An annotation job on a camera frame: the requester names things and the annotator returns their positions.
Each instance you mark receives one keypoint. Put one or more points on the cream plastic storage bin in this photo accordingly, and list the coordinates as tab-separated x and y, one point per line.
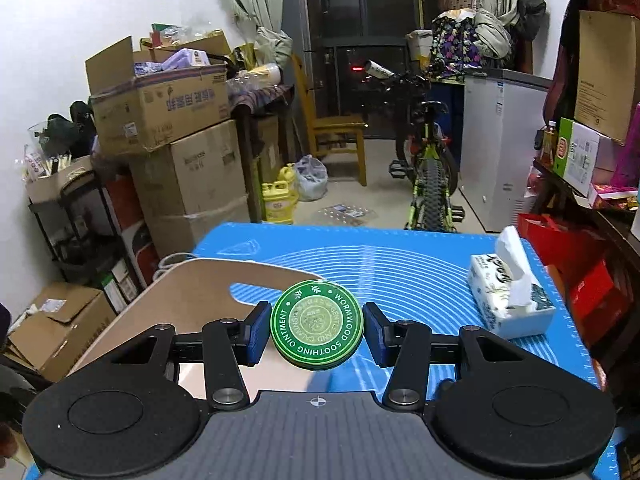
198	291

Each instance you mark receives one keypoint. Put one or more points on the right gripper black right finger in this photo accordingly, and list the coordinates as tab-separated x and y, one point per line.
404	345

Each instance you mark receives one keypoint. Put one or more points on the green white carton box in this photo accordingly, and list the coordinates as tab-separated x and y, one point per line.
576	154

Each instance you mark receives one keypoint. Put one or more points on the white tissue pack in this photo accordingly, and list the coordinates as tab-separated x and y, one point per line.
511	301

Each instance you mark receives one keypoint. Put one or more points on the blue silicone baking mat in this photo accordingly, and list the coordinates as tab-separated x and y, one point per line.
526	409

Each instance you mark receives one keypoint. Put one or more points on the black metal shelf rack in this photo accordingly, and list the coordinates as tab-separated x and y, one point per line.
78	225

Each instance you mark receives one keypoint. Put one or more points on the white plastic bag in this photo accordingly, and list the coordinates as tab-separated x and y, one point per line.
311	178

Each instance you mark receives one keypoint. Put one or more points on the white chest freezer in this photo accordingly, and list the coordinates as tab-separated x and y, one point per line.
501	116

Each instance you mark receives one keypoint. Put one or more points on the open cardboard box on floor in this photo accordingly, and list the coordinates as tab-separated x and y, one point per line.
65	321

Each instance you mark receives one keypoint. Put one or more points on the large stacked cardboard box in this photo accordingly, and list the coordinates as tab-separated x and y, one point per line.
189	187

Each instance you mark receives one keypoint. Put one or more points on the upper open cardboard box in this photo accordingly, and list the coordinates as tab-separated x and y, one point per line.
137	111

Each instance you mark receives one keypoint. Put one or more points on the wooden chair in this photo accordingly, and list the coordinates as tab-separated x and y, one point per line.
331	134

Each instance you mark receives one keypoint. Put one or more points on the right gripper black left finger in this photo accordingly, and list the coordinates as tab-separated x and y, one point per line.
227	345

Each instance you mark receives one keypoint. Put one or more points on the green bicycle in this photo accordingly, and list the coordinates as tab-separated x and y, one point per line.
422	153

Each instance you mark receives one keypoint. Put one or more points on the yellow oil jug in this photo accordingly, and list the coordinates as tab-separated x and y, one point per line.
280	197

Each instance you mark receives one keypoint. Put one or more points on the green round ointment tin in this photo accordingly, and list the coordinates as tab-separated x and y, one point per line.
316	325

